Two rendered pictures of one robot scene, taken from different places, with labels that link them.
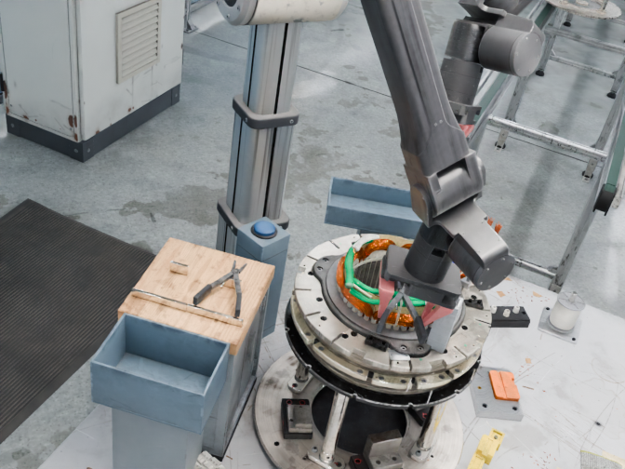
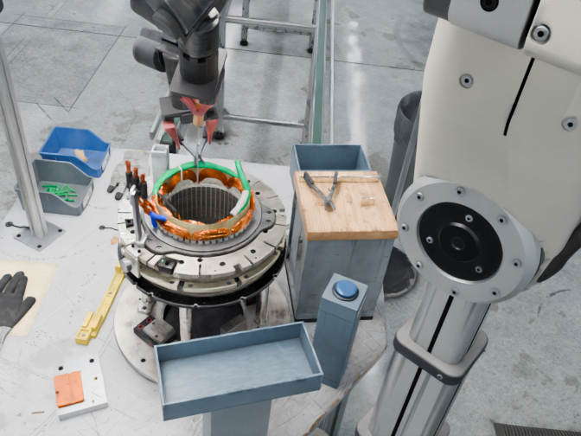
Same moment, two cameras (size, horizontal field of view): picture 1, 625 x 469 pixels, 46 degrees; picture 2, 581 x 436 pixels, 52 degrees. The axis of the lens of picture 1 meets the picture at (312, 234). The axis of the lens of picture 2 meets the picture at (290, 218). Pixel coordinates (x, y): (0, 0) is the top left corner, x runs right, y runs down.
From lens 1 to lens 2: 1.80 m
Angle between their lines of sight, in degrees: 101
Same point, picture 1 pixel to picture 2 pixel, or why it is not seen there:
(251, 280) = (316, 214)
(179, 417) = (303, 163)
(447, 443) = (127, 312)
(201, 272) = (354, 209)
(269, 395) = (277, 303)
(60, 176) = not seen: outside the picture
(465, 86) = not seen: hidden behind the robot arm
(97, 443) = not seen: hidden behind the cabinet
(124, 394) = (338, 159)
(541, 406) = (27, 394)
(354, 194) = (288, 389)
